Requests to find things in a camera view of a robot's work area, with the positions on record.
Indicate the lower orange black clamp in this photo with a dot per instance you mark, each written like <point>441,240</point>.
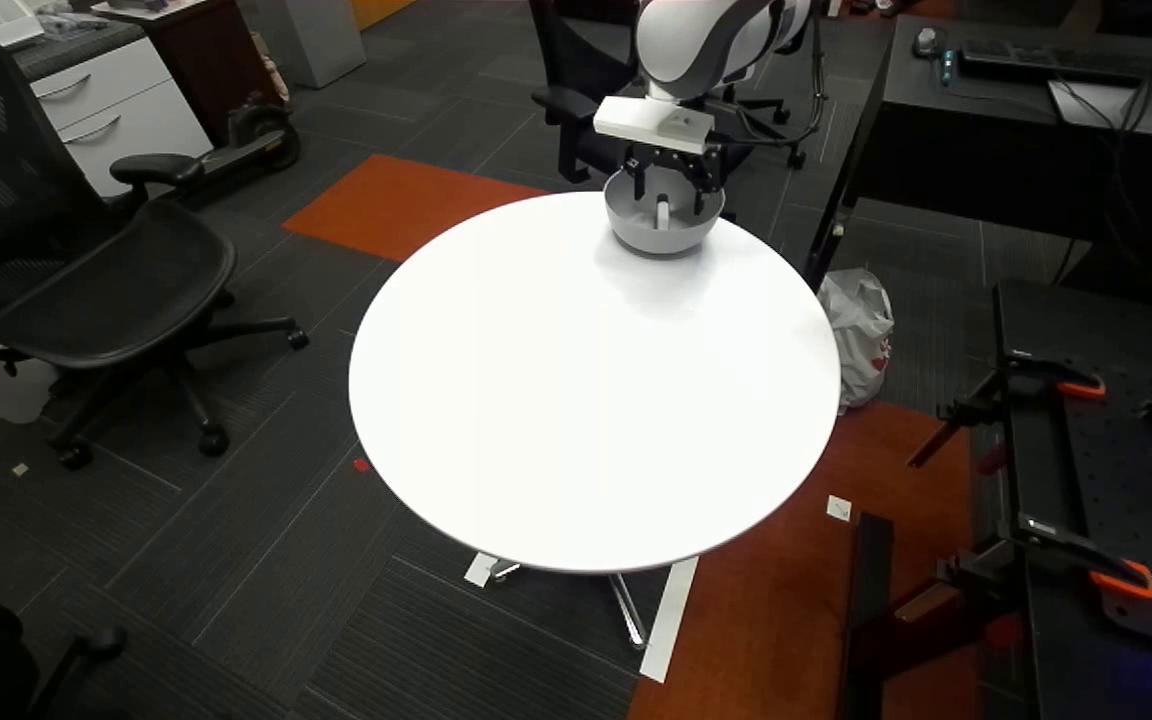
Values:
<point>993,565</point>

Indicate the black mesh office chair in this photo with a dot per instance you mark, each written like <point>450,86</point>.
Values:
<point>107,293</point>

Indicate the black keyboard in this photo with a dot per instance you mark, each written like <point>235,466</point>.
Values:
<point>1055,56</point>

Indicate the white marker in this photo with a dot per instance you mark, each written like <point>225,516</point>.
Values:
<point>663,213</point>

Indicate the upper orange black clamp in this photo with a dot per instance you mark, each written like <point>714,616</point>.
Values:
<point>993,395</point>

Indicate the black padded office chair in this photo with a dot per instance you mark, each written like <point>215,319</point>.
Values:
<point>586,51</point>

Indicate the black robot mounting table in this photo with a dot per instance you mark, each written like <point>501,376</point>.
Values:
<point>1090,468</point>

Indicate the white table base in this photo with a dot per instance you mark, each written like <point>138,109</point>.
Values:
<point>658,628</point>

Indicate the white plastic bag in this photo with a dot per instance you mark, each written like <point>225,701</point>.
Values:
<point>861,321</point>

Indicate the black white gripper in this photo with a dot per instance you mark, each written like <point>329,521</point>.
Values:
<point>658,130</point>

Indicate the white drawer cabinet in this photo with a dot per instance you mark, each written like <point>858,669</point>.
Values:
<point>110,105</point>

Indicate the grey round bowl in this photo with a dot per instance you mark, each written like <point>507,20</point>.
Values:
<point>632,227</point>

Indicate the black electric scooter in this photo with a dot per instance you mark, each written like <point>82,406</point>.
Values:
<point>259,143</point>

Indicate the black side desk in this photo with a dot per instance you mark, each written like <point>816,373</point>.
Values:
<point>1071,159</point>

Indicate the orange black clamp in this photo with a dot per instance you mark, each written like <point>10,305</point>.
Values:
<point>993,395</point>
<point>993,565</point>

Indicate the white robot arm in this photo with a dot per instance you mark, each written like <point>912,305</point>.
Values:
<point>686,51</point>

